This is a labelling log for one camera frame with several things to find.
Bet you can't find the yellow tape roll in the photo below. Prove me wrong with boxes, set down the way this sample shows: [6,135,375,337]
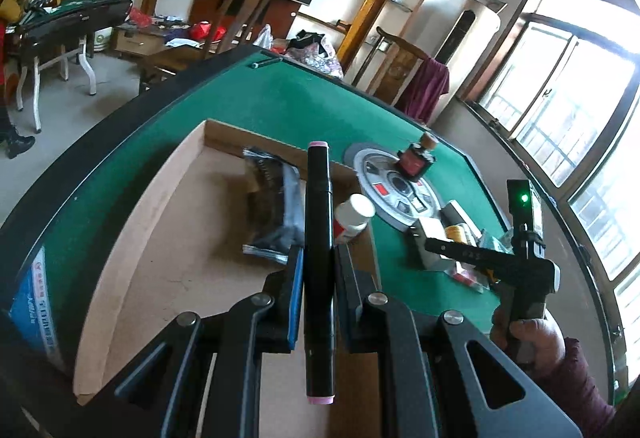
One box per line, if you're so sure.
[445,223,476,247]

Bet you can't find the pile of clothes bags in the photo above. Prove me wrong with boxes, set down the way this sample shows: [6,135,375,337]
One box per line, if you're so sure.
[284,30,344,80]

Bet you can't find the clear pack red number nine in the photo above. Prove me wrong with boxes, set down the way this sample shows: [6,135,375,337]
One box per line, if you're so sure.
[445,263,489,294]

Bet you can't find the maroon sleeve forearm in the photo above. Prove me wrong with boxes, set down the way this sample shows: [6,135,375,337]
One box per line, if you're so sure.
[536,337,616,437]

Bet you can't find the black foil pouch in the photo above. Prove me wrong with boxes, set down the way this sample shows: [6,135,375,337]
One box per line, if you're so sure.
[243,147,305,265]

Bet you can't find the cardboard box tray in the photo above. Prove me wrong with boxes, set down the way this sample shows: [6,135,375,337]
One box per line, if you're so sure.
[74,120,380,437]

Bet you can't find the wooden chair with cloth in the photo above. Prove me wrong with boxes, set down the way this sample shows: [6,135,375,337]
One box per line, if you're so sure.
[352,27,432,106]

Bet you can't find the person right hand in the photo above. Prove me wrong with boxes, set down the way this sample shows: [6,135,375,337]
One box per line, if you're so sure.
[490,306,565,378]

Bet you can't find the maroon cloth on chair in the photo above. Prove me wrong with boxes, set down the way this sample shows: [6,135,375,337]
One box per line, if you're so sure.
[396,58,449,124]

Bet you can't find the black ink bottle cork stopper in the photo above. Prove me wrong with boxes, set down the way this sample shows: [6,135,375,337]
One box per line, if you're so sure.
[396,133,437,183]

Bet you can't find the white bottle red label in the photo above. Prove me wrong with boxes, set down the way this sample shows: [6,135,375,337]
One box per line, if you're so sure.
[333,193,375,244]

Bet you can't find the black marker green cap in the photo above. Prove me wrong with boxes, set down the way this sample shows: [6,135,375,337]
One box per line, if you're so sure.
[250,57,282,69]

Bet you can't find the white bottle green label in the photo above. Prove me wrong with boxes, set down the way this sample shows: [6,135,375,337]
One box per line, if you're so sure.
[439,200,482,240]

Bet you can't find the black marker pink caps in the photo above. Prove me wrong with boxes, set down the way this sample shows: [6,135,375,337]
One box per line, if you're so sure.
[304,141,335,406]

